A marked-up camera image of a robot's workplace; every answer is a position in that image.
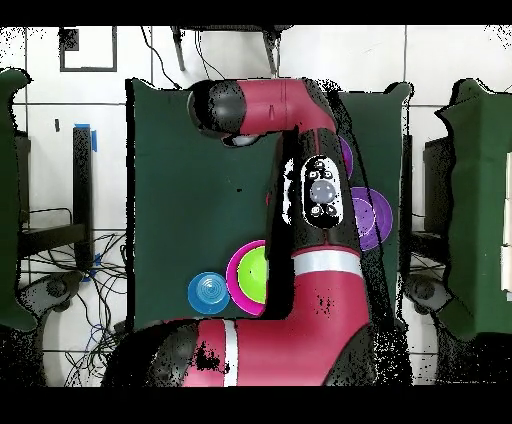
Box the green plastic bowl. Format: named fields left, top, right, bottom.
left=236, top=245, right=268, bottom=305

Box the large pink plastic bowl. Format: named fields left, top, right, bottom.
left=225, top=238, right=268, bottom=317

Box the purple plastic bowl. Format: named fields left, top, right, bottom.
left=349, top=186, right=394, bottom=252
left=337, top=135, right=354, bottom=179

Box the dark green tablecloth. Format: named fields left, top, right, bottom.
left=125, top=77, right=413, bottom=335

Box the light blue plastic bowl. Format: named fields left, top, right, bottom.
left=186, top=272, right=231, bottom=315

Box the blue tape strip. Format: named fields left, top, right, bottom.
left=74, top=122, right=98, bottom=153

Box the stand with metal legs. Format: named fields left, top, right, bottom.
left=169, top=25, right=295, bottom=76

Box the green cloth covered side table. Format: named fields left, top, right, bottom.
left=435, top=77, right=512, bottom=341
left=0, top=67, right=37, bottom=333

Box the black metal post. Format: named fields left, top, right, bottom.
left=400, top=134, right=414, bottom=277

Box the thin black cable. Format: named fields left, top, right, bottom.
left=194, top=29, right=234, bottom=90
left=139, top=25, right=181, bottom=89

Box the tangled cable bundle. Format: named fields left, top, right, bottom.
left=19, top=229, right=129, bottom=387

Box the black metal frame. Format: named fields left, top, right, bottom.
left=17, top=125, right=95, bottom=273

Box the grey pedestal foot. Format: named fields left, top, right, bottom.
left=17, top=271, right=85, bottom=321
left=403, top=273, right=453, bottom=317

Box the black square floor frame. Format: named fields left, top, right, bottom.
left=58, top=26, right=118, bottom=73

